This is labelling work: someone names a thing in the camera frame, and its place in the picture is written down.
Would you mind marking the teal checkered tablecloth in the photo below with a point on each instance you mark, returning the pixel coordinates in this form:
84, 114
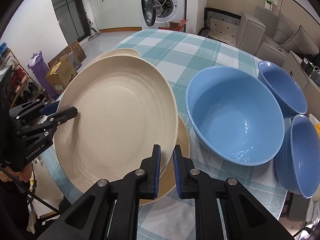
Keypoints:
124, 137

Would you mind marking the person's left hand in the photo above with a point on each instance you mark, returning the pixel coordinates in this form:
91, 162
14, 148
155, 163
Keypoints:
23, 176

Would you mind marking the large blue bowl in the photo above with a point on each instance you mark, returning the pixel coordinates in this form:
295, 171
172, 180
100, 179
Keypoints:
234, 115

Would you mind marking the grey bedside cabinet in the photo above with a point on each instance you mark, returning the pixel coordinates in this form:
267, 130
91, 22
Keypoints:
310, 89

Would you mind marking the shoe rack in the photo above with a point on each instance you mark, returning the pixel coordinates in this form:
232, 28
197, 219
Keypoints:
21, 87

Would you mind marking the small beige plate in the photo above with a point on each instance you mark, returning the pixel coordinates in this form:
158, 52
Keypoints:
115, 52

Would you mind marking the grey sofa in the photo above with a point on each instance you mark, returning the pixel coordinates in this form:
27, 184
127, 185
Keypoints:
271, 37

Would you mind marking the white washing machine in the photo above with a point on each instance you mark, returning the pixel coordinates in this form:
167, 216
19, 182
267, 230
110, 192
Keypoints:
161, 13

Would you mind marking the purple bag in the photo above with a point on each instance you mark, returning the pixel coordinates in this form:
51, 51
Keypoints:
40, 70

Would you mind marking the large beige plate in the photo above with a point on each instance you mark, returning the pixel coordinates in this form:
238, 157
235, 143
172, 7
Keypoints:
125, 107

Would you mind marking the yellow cardboard box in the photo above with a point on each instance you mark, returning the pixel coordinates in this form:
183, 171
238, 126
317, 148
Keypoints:
61, 74

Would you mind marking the red cardboard box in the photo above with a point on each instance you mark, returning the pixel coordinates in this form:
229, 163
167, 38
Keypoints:
175, 26

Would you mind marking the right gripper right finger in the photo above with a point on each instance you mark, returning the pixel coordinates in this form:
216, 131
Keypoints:
224, 209

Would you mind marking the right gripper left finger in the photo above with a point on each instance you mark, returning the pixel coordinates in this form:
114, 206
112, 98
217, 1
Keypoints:
109, 210

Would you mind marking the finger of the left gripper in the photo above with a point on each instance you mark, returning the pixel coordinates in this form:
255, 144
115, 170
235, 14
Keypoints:
62, 116
50, 109

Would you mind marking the small blue bowl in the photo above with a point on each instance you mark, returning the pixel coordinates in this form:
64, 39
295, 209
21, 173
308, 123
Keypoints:
284, 88
297, 162

